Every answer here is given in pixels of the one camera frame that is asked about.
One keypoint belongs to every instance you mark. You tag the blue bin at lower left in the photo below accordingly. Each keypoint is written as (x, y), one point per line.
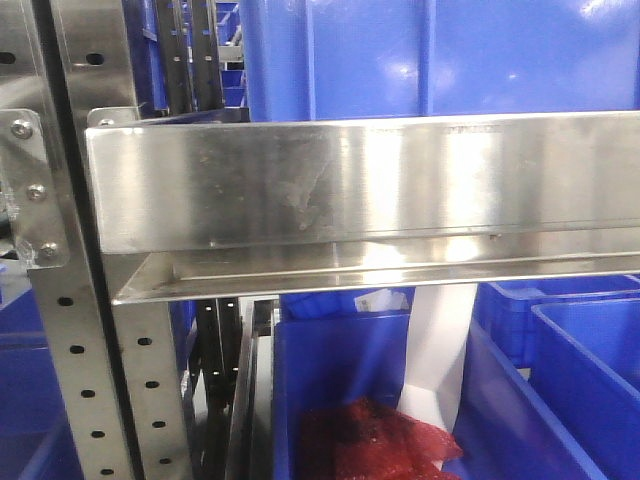
(36, 442)

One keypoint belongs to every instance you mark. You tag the stainless steel shelf beam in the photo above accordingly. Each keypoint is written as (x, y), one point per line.
(201, 210)

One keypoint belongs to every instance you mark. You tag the large blue bin upper shelf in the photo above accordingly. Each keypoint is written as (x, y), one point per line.
(326, 60)

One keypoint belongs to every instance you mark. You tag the white paper sheet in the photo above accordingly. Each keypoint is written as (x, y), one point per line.
(436, 348)

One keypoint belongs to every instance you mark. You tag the red mesh bag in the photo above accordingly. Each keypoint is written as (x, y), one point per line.
(369, 440)

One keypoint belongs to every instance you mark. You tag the black perforated rear uprights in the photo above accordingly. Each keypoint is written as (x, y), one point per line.
(188, 45)

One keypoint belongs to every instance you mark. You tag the blue bin with red bag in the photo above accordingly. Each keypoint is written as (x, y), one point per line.
(503, 426)

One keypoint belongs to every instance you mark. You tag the steel corner bracket with bolts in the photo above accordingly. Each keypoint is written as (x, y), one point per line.
(28, 189)

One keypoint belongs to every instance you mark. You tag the blue bin at right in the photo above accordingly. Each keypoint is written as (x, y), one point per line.
(579, 339)

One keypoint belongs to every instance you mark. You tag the perforated steel shelf upright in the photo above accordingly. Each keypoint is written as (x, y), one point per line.
(79, 64)

